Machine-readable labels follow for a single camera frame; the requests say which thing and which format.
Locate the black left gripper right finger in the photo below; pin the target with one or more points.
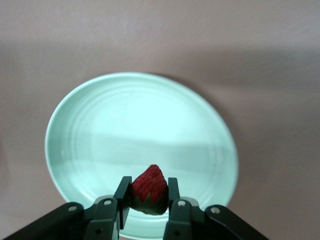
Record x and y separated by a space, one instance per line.
173 190

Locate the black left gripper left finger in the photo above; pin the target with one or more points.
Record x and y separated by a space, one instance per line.
122 200

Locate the red strawberry green cap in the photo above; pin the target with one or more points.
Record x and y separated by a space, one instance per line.
150 185

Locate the mint green round plate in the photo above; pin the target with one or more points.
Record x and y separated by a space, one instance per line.
125 125

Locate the brown tablecloth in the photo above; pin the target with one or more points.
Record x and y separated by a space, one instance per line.
50 37

